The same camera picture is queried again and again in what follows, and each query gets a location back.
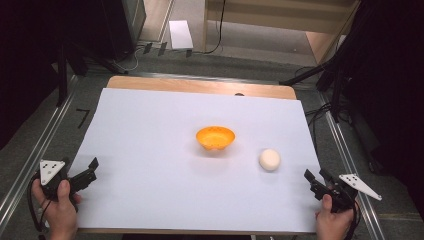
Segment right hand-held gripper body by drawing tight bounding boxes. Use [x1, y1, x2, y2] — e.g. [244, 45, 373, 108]
[324, 173, 383, 214]

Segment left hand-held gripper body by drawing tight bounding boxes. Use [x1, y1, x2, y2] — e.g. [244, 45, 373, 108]
[38, 157, 78, 202]

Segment white round bun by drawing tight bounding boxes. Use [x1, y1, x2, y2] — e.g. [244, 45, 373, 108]
[258, 148, 282, 173]

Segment orange plastic bowl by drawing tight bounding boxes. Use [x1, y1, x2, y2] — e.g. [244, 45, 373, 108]
[195, 125, 237, 152]

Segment person's left hand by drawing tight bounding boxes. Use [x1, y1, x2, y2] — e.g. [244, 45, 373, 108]
[31, 179, 83, 240]

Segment person's right hand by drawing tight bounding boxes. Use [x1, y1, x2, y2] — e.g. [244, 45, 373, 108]
[314, 193, 355, 240]

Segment white paper sheet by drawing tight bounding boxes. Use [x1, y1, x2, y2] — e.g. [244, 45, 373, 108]
[67, 87, 323, 234]

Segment black metal stand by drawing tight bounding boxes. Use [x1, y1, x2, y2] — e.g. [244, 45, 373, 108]
[279, 49, 354, 124]
[55, 39, 129, 108]

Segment dark curtain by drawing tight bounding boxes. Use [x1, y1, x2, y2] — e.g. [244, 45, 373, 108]
[333, 0, 424, 214]
[0, 0, 111, 151]

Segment wooden table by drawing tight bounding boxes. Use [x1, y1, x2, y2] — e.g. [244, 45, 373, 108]
[77, 75, 318, 236]

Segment dark cabinet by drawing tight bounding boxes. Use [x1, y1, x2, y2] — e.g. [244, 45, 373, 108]
[99, 0, 148, 62]

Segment white flat box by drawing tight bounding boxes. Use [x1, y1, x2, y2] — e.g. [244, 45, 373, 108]
[168, 20, 195, 51]

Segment metal floor rail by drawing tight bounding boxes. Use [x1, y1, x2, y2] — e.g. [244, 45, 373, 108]
[126, 71, 282, 86]
[318, 91, 388, 240]
[0, 75, 80, 232]

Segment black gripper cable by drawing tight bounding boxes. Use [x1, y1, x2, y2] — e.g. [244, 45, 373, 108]
[343, 199, 363, 240]
[27, 172, 52, 240]

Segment black floor cables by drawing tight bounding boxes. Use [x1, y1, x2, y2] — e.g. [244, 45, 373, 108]
[303, 102, 335, 151]

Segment white floor cable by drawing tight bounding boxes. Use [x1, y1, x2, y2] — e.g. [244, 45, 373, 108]
[112, 45, 148, 72]

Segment light wooden frame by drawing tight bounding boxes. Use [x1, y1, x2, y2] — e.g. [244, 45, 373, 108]
[201, 0, 363, 66]

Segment black hanging cable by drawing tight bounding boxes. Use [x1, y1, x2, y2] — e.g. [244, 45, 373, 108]
[202, 0, 227, 55]

